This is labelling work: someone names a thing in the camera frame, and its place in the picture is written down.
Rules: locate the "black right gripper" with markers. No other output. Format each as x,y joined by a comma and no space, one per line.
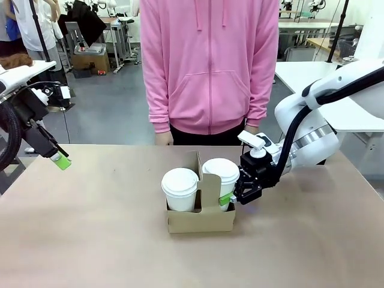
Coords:
255,168

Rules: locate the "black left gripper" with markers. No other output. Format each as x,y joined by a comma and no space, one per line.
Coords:
37,138

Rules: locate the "brown cardboard cup carrier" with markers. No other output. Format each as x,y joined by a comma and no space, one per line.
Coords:
201,219

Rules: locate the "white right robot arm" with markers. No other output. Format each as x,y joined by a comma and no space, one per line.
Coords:
318,129

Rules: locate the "person's left forearm pink sleeve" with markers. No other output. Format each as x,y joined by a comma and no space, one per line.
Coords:
264,99

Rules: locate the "person's right forearm pink sleeve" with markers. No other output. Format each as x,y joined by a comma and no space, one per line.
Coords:
156,99

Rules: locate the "white plastic cup lid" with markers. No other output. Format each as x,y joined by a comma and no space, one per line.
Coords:
179,180
220,169

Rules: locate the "person's left hand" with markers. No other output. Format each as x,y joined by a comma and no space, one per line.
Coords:
251,130

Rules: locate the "person's right hand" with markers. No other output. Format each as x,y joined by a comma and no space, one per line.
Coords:
164,138

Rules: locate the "black right wrist adapter box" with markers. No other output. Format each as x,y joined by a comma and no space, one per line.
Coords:
271,177

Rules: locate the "white side table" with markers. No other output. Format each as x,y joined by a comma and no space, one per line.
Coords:
45,64

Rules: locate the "brown cardboard box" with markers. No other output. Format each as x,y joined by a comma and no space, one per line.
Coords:
91,62

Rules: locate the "brown furry object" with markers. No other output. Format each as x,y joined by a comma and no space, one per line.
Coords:
16,60

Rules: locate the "grey plastic bin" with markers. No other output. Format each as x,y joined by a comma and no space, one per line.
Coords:
90,49

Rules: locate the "person in pink hoodie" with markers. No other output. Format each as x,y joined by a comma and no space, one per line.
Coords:
210,75

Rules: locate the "black stand pole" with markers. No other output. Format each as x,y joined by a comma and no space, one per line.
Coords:
337,30
39,31

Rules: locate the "bystander in white shirt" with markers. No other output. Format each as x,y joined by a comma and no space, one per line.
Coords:
33,27

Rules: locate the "black hanging cloth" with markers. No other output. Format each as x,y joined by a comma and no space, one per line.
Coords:
85,21

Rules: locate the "bystander in blue top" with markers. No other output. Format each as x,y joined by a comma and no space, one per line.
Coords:
10,27

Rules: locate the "grey cabinet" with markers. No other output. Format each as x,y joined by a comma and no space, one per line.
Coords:
301,54

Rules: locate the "wooden top table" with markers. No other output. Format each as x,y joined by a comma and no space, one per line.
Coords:
322,43

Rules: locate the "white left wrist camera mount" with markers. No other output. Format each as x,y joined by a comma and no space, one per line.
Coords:
52,93

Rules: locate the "white frame lab table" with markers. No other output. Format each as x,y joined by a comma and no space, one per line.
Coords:
306,25

